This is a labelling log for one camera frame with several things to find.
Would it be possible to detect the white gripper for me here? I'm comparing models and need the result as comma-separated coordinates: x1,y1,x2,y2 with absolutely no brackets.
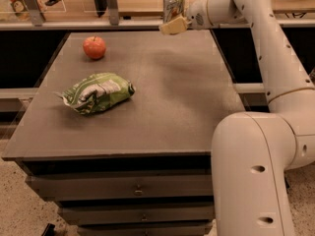
158,0,211,35

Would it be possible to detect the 7up soda can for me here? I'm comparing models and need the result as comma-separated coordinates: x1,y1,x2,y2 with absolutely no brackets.
163,0,185,23

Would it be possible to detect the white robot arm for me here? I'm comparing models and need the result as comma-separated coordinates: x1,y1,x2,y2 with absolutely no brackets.
159,0,315,236

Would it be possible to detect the red apple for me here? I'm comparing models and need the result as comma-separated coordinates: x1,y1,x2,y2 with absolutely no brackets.
83,36,106,60

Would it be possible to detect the green chip bag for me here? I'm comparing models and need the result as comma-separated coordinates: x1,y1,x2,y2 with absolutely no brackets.
55,73,135,115

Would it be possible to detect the grey drawer cabinet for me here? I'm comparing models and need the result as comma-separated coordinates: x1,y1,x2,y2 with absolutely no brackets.
4,30,243,236

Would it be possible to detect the small black object on shelf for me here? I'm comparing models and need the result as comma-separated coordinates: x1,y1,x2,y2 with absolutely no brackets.
45,0,60,6

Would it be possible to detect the colourful box on shelf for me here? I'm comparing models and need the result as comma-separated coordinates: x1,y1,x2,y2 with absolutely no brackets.
0,0,30,22

